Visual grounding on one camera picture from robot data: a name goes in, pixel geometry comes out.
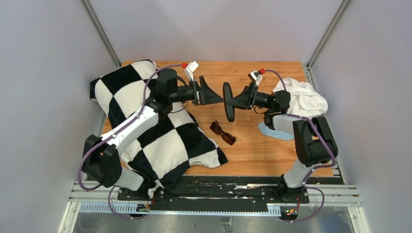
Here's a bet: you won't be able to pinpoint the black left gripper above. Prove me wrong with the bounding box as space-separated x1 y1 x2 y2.
169 76 223 106

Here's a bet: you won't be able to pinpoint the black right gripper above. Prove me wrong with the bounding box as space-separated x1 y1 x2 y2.
225 82 275 111

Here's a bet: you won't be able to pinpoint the black glasses case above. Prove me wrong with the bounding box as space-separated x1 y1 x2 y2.
223 82 235 122

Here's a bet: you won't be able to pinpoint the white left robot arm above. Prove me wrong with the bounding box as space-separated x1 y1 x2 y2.
77 65 223 200

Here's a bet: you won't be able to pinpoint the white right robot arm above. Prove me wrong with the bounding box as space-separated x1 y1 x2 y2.
223 82 338 203

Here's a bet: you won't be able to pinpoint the tortoiseshell brown sunglasses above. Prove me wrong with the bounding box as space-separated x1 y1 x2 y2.
210 120 237 146

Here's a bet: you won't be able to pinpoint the light blue cleaning cloth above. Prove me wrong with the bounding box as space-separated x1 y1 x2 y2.
257 123 294 141

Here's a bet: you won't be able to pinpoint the black white checkered pillow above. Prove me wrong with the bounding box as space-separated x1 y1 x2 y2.
78 60 228 198

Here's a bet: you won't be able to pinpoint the crumpled white cloth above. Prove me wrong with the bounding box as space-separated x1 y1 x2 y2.
283 77 328 118

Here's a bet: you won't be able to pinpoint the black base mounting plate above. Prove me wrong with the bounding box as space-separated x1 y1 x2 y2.
117 176 309 212

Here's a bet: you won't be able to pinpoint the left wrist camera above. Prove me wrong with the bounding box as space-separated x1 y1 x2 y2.
182 61 199 82

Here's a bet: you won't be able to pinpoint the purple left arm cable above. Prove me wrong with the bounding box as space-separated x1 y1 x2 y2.
77 63 189 220

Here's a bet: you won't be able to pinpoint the aluminium frame rail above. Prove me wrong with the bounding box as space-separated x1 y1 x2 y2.
59 175 370 233

